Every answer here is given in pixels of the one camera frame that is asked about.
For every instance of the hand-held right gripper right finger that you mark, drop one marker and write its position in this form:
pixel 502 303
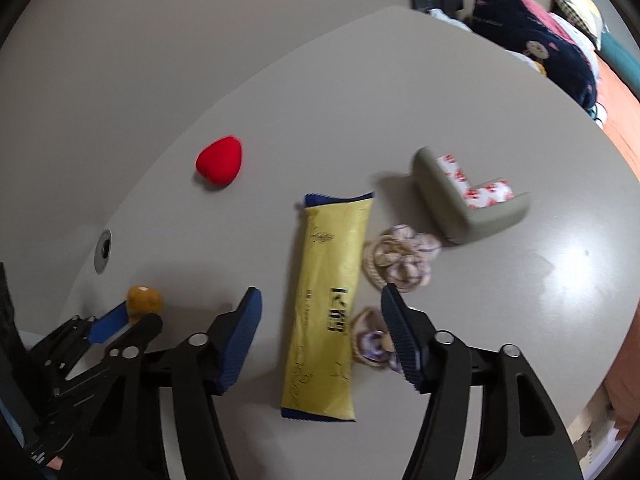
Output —
pixel 400 335

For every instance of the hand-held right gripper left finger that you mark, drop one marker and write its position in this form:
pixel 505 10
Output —
pixel 240 340

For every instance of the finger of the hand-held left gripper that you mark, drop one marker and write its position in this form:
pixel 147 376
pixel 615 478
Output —
pixel 147 326
pixel 107 324

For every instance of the brown round ball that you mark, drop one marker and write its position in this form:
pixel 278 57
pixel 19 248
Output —
pixel 144 300

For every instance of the long yellow snack wrapper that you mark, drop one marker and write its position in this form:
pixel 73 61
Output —
pixel 327 280

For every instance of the purple fabric flower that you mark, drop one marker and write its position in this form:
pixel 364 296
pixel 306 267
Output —
pixel 370 340

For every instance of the beige fabric flower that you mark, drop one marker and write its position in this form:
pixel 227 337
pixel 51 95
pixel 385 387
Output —
pixel 402 257

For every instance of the grey foam corner guard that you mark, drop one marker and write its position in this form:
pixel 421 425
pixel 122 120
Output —
pixel 450 205

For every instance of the red heart plush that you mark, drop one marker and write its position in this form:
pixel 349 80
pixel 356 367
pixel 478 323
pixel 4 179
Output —
pixel 220 162

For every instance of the orange bed sheet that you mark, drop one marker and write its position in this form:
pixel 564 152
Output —
pixel 622 120

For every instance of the navy printed blanket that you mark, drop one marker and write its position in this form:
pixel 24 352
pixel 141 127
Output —
pixel 530 45

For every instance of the white crumpled cloth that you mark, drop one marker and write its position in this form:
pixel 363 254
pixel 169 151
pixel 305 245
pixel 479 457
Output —
pixel 447 17

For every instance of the white blue checked blanket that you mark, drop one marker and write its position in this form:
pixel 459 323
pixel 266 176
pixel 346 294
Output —
pixel 580 40

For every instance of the pink cloth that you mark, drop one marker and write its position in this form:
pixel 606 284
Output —
pixel 542 15

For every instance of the teal cushion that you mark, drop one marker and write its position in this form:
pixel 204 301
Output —
pixel 620 60

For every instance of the checked patchwork pillow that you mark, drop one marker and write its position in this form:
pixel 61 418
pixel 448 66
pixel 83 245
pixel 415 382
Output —
pixel 580 7

